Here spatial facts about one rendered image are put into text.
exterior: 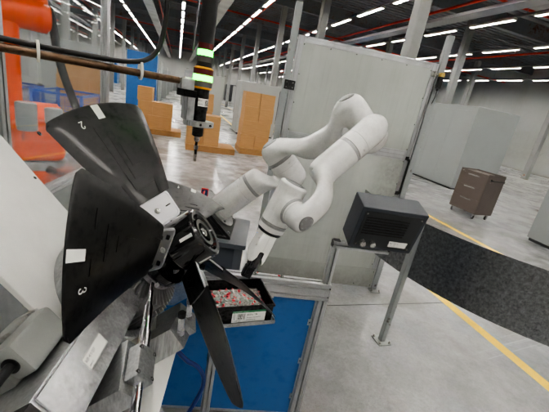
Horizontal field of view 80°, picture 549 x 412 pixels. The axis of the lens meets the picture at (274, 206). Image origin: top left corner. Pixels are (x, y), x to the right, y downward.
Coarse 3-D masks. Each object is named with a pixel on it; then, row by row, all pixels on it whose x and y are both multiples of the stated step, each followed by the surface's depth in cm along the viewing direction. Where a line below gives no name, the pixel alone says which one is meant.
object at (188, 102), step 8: (184, 80) 69; (192, 80) 70; (184, 88) 69; (192, 88) 70; (184, 96) 72; (192, 96) 70; (184, 104) 72; (192, 104) 72; (184, 112) 72; (192, 112) 72; (184, 120) 73; (192, 120) 73
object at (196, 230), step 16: (176, 224) 71; (192, 224) 69; (208, 224) 79; (176, 240) 69; (192, 240) 69; (208, 240) 75; (176, 256) 69; (192, 256) 70; (208, 256) 71; (160, 272) 69; (176, 272) 75
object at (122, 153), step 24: (72, 120) 64; (96, 120) 68; (120, 120) 72; (144, 120) 77; (72, 144) 63; (96, 144) 67; (120, 144) 70; (144, 144) 74; (96, 168) 66; (120, 168) 69; (144, 168) 72; (144, 192) 71
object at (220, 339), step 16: (208, 288) 66; (192, 304) 73; (208, 304) 66; (208, 320) 67; (208, 336) 69; (224, 336) 59; (224, 352) 62; (224, 368) 65; (224, 384) 68; (240, 400) 56
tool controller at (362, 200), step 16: (352, 208) 128; (368, 208) 117; (384, 208) 118; (400, 208) 121; (416, 208) 123; (352, 224) 125; (368, 224) 121; (384, 224) 121; (400, 224) 121; (416, 224) 122; (352, 240) 126; (368, 240) 126; (384, 240) 126; (400, 240) 126
